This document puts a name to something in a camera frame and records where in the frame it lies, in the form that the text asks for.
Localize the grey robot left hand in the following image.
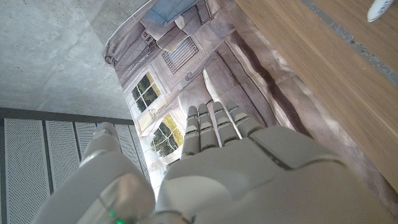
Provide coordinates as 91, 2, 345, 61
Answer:
30, 101, 397, 224

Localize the white toy plane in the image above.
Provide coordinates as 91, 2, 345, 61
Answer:
366, 0, 396, 23

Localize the printed living room backdrop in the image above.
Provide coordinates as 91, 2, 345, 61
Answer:
103, 0, 398, 209

